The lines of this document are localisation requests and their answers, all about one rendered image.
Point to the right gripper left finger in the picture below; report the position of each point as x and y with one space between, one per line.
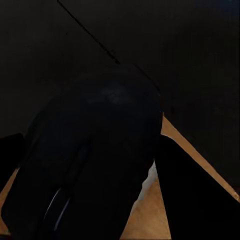
10 156

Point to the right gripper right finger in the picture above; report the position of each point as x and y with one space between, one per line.
196 205

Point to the mouse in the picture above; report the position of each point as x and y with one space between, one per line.
84 159

